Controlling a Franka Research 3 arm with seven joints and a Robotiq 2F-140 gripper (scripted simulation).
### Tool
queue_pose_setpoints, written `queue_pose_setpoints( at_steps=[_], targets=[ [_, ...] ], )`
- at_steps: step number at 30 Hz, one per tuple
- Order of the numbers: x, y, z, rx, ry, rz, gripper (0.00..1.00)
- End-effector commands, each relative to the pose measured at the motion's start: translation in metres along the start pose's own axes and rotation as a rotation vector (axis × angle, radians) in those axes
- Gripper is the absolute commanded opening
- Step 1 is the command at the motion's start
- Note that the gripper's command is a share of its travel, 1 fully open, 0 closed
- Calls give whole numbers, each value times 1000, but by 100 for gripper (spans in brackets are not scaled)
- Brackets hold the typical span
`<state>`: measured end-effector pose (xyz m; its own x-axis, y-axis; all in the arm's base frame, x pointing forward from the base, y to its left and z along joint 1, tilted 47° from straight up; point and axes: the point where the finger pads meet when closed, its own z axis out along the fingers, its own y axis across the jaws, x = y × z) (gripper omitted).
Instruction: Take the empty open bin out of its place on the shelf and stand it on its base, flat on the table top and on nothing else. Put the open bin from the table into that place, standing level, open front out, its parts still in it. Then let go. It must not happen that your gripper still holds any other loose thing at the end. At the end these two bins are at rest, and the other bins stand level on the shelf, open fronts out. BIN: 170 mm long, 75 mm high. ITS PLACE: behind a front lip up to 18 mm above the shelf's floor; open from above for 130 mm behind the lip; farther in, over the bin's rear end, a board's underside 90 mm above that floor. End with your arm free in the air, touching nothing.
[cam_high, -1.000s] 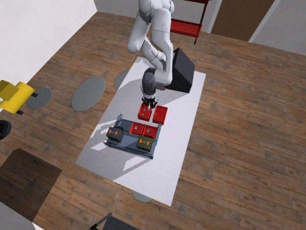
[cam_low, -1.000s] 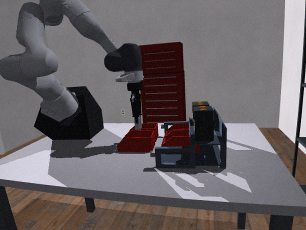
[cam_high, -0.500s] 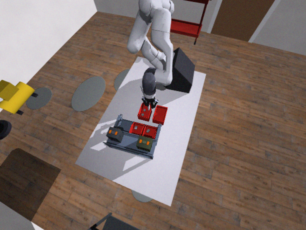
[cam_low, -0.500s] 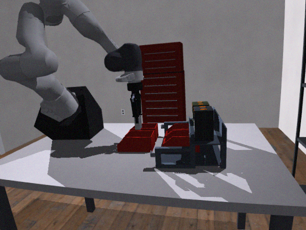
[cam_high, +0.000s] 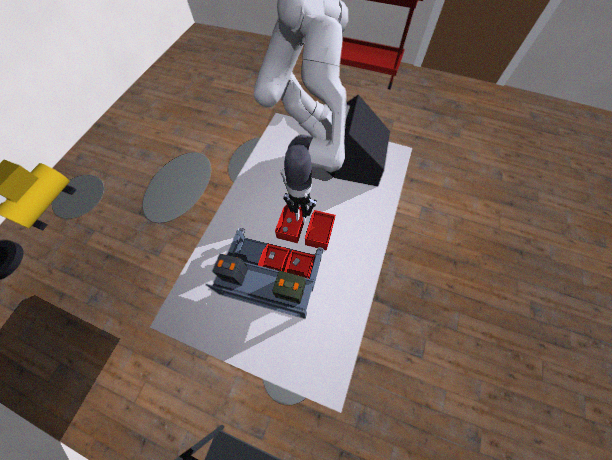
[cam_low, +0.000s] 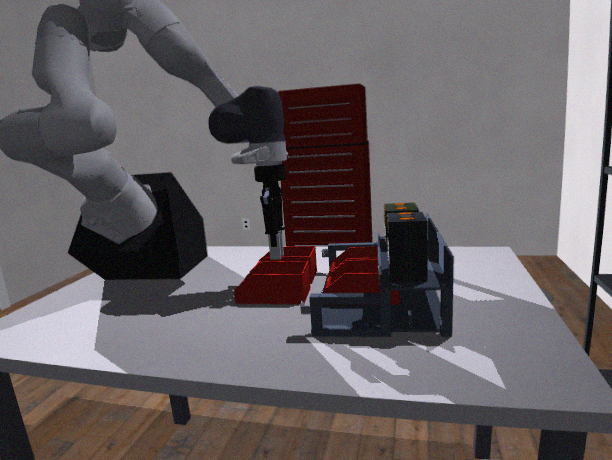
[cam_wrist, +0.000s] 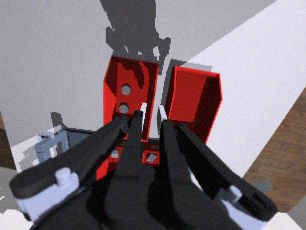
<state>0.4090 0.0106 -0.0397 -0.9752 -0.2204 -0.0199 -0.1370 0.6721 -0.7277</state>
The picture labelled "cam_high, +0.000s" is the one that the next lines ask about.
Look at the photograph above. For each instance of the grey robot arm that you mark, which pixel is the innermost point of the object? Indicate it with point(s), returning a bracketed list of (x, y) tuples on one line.
[(322, 23)]

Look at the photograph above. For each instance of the red bin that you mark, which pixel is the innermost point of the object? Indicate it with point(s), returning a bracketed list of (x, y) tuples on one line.
[(294, 228), (280, 258), (319, 232), (305, 265)]

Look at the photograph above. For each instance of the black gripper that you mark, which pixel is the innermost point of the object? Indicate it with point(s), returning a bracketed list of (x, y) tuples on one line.
[(297, 201)]

